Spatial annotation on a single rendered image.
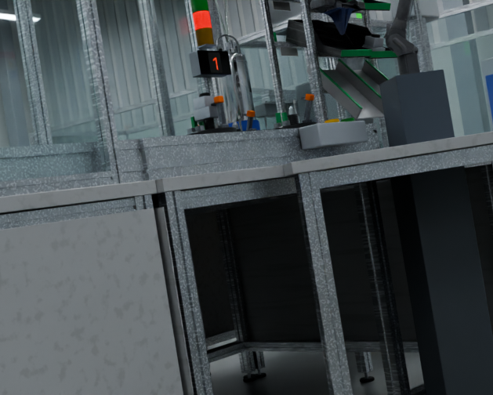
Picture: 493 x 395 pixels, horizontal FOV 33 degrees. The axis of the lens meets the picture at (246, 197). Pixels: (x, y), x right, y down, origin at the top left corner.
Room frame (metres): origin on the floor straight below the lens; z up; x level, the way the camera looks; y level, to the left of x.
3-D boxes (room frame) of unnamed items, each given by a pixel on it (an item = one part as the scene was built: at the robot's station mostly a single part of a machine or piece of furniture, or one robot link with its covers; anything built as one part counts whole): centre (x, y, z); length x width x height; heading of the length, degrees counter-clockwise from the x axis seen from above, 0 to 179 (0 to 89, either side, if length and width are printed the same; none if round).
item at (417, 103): (2.32, -0.51, 0.96); 0.14 x 0.14 x 0.20; 10
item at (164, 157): (2.18, -0.09, 0.91); 0.89 x 0.06 x 0.11; 135
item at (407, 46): (2.32, -0.50, 1.15); 0.09 x 0.07 x 0.06; 161
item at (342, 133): (2.27, -0.27, 0.93); 0.21 x 0.07 x 0.06; 135
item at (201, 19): (2.43, 0.04, 1.34); 0.05 x 0.05 x 0.05
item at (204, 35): (2.43, 0.04, 1.29); 0.05 x 0.05 x 0.05
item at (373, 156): (2.37, -0.50, 0.84); 0.90 x 0.70 x 0.03; 100
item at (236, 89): (3.47, -0.03, 1.32); 0.14 x 0.14 x 0.38
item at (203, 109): (2.25, 0.07, 1.06); 0.08 x 0.04 x 0.07; 45
